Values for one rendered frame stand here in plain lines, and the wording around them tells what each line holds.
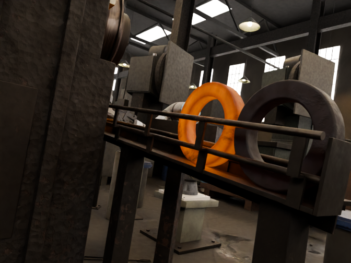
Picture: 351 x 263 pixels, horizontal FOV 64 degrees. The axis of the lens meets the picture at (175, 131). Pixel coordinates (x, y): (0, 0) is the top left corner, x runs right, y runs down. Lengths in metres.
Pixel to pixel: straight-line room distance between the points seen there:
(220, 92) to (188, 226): 1.43
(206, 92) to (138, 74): 4.67
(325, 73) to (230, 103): 6.24
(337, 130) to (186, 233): 1.58
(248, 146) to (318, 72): 6.13
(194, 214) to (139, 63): 3.83
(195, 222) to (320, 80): 5.18
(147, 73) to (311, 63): 3.34
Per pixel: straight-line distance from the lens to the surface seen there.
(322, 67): 6.72
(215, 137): 0.99
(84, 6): 0.96
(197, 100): 0.65
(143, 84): 5.15
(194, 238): 2.01
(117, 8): 1.34
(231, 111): 0.57
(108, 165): 3.67
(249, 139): 0.54
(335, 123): 0.45
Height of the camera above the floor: 0.63
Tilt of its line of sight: 3 degrees up
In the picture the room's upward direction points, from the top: 9 degrees clockwise
